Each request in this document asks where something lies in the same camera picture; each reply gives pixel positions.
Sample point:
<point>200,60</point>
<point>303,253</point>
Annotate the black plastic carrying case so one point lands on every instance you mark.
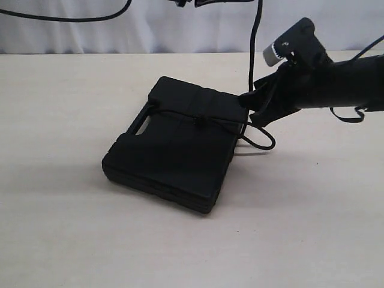
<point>180,144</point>

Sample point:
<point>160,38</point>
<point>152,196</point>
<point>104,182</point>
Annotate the white backdrop curtain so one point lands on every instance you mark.
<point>162,27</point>

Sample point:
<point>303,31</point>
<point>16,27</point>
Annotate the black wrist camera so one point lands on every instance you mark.
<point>298,45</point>

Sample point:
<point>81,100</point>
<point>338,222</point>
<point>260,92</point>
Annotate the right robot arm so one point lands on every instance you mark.
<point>328,84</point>

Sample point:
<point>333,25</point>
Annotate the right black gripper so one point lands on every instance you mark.
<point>282,88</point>

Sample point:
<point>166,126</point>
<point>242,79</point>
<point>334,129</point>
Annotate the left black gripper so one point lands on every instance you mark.
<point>200,3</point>

